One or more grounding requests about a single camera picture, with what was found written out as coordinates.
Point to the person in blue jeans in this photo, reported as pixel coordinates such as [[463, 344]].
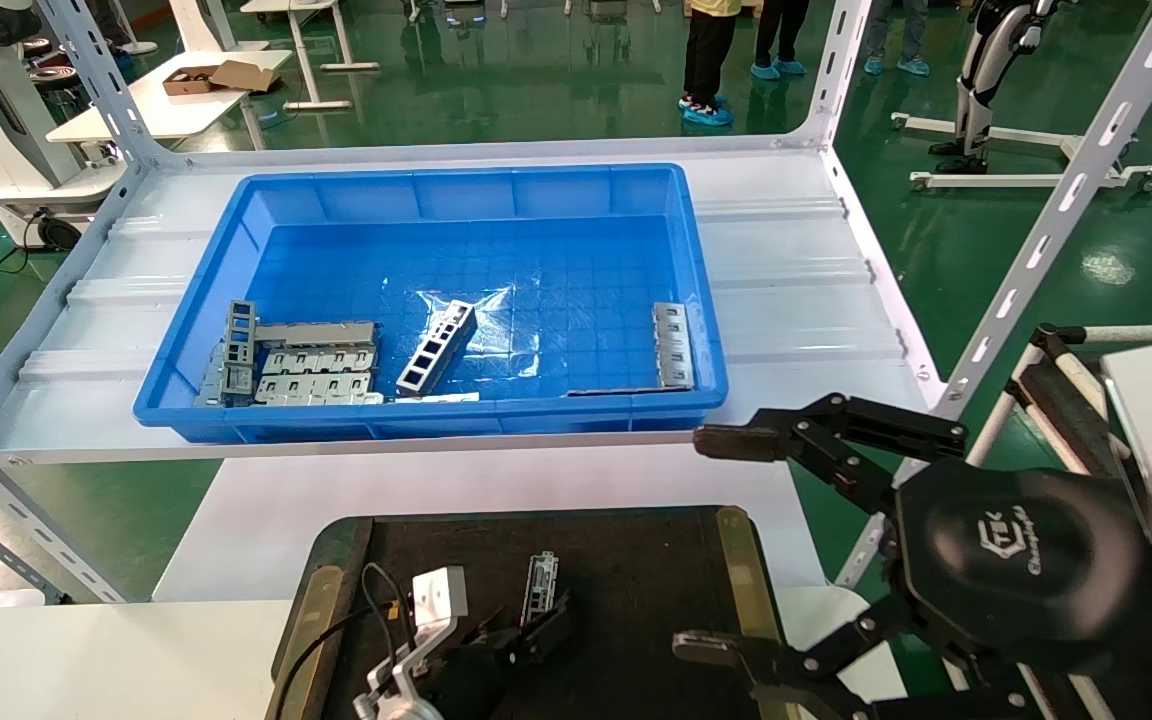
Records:
[[901, 35]]

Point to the white work table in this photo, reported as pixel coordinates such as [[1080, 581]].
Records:
[[156, 110]]

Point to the long grey metal bar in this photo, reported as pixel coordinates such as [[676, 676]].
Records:
[[319, 332]]

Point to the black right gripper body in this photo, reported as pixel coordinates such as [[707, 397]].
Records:
[[1016, 560]]

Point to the white desk with legs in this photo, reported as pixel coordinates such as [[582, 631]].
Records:
[[311, 40]]

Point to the leaning grey metal bracket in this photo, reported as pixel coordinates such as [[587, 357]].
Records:
[[220, 380]]

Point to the clear plastic film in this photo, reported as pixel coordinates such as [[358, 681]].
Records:
[[506, 340]]

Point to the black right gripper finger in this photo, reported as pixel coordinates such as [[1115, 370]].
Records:
[[826, 670], [826, 435]]

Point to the white slotted shelf rack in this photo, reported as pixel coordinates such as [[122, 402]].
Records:
[[806, 300]]

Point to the metal channel part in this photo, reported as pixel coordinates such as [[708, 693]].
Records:
[[540, 585]]

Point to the flat perforated metal plate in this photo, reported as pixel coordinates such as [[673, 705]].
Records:
[[673, 345]]

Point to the white machine base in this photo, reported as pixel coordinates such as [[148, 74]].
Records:
[[6, 130]]

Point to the metal part with square holes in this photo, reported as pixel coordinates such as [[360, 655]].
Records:
[[435, 347]]

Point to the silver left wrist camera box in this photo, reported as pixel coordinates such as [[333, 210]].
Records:
[[439, 595]]

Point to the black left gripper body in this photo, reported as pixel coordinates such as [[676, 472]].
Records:
[[476, 685]]

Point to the open cardboard box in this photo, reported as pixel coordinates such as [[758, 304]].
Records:
[[226, 75]]

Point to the person in black trousers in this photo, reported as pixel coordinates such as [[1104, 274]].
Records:
[[781, 35]]

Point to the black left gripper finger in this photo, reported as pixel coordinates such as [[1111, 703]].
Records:
[[548, 630], [501, 638]]

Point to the black and white humanoid robot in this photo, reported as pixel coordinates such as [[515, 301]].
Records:
[[991, 60]]

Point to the thin flat metal strip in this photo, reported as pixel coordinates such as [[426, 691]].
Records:
[[614, 391], [434, 397]]

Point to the person in yellow shirt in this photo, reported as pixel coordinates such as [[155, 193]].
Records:
[[708, 60]]

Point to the white wheeled robot stand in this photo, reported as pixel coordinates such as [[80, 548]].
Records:
[[1036, 181]]

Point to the blue plastic bin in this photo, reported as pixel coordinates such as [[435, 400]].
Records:
[[556, 190]]

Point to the white and black cart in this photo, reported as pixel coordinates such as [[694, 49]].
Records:
[[1056, 400]]

